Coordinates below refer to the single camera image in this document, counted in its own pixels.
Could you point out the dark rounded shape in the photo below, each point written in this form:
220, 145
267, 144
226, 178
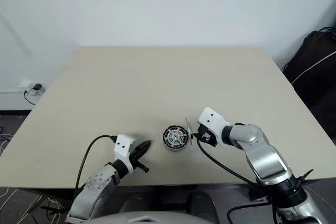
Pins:
202, 203
134, 201

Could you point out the round motor lid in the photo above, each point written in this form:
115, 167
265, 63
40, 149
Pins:
189, 129

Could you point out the black bag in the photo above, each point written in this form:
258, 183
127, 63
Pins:
315, 90

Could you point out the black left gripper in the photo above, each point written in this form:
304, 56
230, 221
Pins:
137, 163

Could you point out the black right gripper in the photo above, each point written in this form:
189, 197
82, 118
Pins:
206, 136

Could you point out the black plug adapter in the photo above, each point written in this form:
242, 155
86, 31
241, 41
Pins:
36, 87

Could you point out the white wall power strip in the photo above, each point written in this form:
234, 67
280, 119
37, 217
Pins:
25, 84

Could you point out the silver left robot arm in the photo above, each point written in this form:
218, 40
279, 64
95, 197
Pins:
94, 184

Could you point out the black floor tool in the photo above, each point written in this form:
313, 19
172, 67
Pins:
53, 208

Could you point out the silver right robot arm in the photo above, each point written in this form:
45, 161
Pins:
265, 155

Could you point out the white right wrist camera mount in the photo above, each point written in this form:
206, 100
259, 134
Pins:
210, 116

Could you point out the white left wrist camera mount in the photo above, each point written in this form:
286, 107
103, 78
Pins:
123, 142

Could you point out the silver robot torso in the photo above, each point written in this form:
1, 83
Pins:
147, 218

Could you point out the silver spoked rotor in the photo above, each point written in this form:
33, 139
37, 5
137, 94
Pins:
175, 137

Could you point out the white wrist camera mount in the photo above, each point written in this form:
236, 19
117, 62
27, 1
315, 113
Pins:
210, 116
123, 142

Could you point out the motor housing with copper windings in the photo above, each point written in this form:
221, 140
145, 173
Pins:
168, 144

